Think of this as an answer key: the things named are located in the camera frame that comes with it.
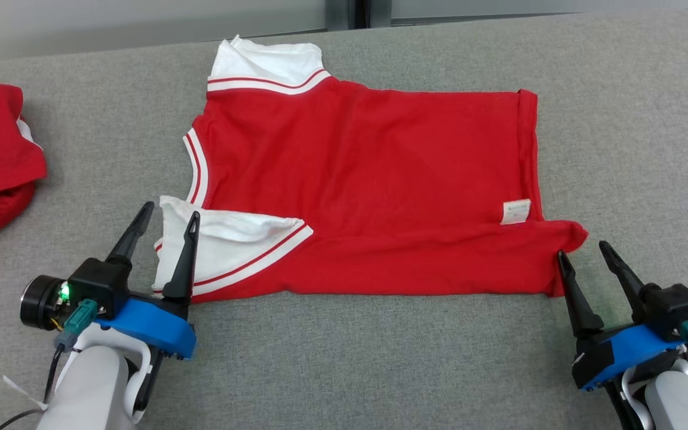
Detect grey metal partition post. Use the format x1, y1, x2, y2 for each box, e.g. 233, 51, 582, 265
326, 0, 360, 30
365, 0, 393, 28

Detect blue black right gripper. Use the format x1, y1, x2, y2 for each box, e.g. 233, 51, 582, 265
558, 241, 688, 392

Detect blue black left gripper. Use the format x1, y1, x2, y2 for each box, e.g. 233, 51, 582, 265
94, 202, 201, 360

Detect white zip tie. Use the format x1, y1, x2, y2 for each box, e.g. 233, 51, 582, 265
2, 375, 50, 413

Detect red Bulls jersey white sleeves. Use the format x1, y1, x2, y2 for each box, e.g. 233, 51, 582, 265
152, 35, 588, 302

